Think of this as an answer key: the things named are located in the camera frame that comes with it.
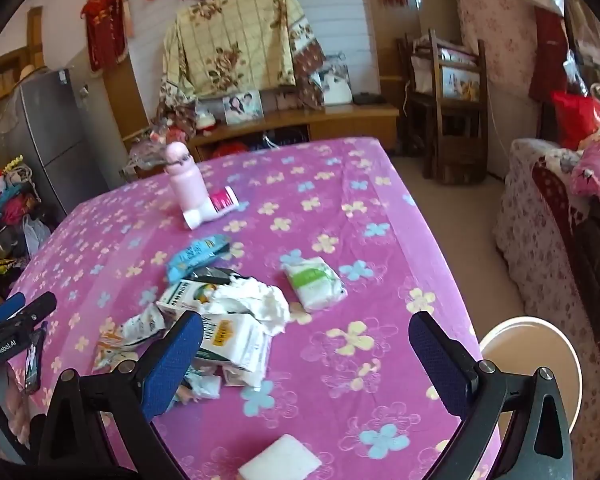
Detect wedding photo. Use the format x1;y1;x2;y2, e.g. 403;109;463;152
320;55;352;106

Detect white green wrapper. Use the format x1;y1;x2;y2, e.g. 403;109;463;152
185;367;223;401

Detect red plastic bag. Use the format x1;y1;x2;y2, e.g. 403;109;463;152
551;91;600;151

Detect white tissue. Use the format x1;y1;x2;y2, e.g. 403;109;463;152
200;277;291;336

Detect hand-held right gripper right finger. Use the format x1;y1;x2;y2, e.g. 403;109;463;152
408;311;577;480

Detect white ornament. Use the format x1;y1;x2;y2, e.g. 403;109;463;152
195;105;218;133

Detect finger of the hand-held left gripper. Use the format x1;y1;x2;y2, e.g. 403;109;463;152
0;292;27;331
0;292;57;336

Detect clear wrapped gifts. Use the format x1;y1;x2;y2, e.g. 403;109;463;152
125;125;191;171

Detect red round ornament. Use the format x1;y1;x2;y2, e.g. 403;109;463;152
215;142;251;158

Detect pink cartoon blanket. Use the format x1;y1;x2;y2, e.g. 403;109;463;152
570;130;600;203

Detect wooden cabinet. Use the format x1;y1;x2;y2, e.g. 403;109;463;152
122;102;401;161

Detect white green medicine box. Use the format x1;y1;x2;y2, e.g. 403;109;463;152
156;280;218;321

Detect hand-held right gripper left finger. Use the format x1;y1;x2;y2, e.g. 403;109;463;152
37;310;204;480

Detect crumpled silver white wrapper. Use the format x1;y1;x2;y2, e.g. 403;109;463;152
97;305;168;368

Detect white green tissue pack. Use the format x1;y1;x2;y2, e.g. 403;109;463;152
280;256;348;312

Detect black wrapper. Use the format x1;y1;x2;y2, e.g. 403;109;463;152
187;267;243;288

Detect white bottle pink label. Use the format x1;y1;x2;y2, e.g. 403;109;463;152
182;186;239;231

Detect pink floral bed blanket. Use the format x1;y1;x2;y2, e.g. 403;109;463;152
7;135;496;480

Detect floral covered sofa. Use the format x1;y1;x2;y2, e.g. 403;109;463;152
495;137;600;461

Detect white carton yellow label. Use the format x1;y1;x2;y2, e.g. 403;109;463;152
192;312;273;388

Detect red patterned sofa throw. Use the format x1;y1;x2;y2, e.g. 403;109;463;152
532;160;600;461

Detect red hanging wall decoration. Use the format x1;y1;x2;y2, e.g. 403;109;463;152
82;0;131;73

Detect grey fridge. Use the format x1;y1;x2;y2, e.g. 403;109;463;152
7;67;111;216

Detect round white bin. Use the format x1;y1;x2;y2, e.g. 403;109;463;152
480;316;581;441

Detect red hanging garment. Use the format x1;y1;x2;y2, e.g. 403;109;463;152
529;10;568;103

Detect dark wooden chair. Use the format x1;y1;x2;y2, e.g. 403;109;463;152
397;30;488;183

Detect blue snack packet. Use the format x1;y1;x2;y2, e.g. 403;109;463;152
166;236;231;283

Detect white plastic packet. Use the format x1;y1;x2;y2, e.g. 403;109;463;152
237;434;323;480

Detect cluttered rack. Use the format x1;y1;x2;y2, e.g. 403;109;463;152
0;157;56;301

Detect pink floral appliance cover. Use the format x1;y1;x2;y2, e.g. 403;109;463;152
452;0;541;106

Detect cream floral cloth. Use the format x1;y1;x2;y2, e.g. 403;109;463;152
159;0;326;111

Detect couple photo frame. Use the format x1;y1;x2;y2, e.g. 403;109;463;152
223;91;264;126

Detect person's left hand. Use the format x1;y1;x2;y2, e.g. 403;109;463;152
2;362;36;448

